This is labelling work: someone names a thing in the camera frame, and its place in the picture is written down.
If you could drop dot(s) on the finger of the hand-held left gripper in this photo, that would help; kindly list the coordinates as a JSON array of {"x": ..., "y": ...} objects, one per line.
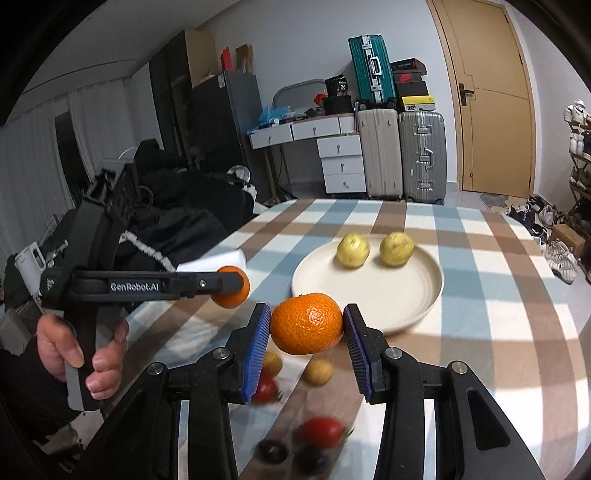
[{"x": 184, "y": 284}]

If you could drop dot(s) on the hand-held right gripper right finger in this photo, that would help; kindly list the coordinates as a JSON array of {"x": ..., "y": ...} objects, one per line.
[{"x": 358, "y": 350}]

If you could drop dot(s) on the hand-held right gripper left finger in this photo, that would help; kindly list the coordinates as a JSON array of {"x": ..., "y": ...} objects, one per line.
[{"x": 258, "y": 350}]

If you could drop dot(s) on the brown longan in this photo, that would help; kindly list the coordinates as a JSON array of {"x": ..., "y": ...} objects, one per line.
[
  {"x": 317, "y": 371},
  {"x": 274, "y": 364}
]

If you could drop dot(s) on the round red tomato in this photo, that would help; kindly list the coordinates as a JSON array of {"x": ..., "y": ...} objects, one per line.
[{"x": 267, "y": 391}]

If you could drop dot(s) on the orange mandarin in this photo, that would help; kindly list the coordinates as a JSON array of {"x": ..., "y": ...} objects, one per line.
[
  {"x": 304, "y": 323},
  {"x": 231, "y": 300}
]

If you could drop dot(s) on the cream round plate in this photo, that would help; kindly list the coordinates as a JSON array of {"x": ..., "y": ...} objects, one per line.
[{"x": 369, "y": 290}]

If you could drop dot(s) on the oblong red tomato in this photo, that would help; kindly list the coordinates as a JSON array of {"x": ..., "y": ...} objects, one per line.
[{"x": 323, "y": 431}]

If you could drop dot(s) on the dark purple plum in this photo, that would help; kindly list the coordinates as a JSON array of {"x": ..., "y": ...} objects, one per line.
[
  {"x": 311, "y": 457},
  {"x": 272, "y": 451}
]

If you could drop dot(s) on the person's left forearm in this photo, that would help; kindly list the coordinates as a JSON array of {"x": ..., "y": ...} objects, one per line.
[{"x": 23, "y": 392}]

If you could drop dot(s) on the person's left hand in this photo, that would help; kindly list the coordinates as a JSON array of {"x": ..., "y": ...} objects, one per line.
[{"x": 108, "y": 369}]

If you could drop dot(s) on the white paper towel roll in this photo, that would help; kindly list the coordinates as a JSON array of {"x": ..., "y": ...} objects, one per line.
[{"x": 212, "y": 263}]

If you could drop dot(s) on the pile of black clothes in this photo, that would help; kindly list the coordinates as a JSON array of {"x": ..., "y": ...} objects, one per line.
[{"x": 184, "y": 207}]

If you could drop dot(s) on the white curtain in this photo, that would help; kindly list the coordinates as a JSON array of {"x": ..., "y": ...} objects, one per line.
[{"x": 37, "y": 152}]

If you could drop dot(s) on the yellow-green guava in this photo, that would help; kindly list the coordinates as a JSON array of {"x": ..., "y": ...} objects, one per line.
[
  {"x": 353, "y": 251},
  {"x": 396, "y": 249}
]

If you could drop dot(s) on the dark tall cabinet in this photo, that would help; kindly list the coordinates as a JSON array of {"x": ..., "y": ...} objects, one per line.
[{"x": 175, "y": 83}]

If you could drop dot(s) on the dark grey refrigerator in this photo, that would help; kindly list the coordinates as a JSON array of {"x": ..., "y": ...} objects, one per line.
[{"x": 226, "y": 124}]

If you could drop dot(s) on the white drawer cabinet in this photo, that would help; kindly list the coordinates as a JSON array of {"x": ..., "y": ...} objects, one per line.
[{"x": 341, "y": 164}]

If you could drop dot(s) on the blue plastic bag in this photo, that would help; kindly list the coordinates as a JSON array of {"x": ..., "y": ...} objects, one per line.
[{"x": 274, "y": 115}]

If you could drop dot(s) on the white desk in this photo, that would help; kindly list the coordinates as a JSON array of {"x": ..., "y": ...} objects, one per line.
[{"x": 300, "y": 131}]

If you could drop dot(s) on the beige suitcase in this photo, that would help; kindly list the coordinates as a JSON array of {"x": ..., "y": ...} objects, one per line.
[{"x": 378, "y": 152}]

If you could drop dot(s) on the grey floor mat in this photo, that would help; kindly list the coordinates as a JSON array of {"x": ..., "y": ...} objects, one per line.
[{"x": 494, "y": 201}]

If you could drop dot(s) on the grey suitcase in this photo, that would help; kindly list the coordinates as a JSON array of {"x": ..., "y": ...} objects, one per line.
[{"x": 422, "y": 157}]

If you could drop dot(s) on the brown cardboard sheet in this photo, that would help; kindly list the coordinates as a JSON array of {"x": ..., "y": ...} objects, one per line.
[{"x": 244, "y": 57}]

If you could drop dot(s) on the grey arched mirror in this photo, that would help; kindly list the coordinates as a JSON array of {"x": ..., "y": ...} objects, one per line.
[{"x": 288, "y": 92}]

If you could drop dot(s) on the heap of sneakers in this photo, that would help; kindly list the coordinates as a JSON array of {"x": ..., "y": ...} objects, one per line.
[{"x": 558, "y": 263}]

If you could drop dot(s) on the black storage box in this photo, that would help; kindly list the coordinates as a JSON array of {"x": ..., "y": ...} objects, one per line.
[{"x": 337, "y": 105}]

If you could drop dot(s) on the small cardboard box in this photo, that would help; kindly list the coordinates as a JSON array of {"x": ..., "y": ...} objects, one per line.
[{"x": 565, "y": 237}]

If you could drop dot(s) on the black printed pouch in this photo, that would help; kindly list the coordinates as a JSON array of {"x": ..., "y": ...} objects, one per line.
[{"x": 336, "y": 86}]

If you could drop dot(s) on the yellow and black shoe box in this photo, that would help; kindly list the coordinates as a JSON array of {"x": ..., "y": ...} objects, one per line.
[{"x": 417, "y": 102}]

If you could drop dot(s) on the plain black shoe box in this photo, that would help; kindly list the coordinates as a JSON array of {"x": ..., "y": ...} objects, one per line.
[{"x": 408, "y": 88}]

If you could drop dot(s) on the wooden door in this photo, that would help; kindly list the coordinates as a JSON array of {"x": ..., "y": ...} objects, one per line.
[{"x": 489, "y": 115}]

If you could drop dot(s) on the teal suitcase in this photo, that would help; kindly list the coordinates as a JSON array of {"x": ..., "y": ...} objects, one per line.
[{"x": 369, "y": 69}]

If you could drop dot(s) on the black and orange shoe box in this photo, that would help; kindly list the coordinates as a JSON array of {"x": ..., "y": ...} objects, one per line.
[{"x": 408, "y": 64}]

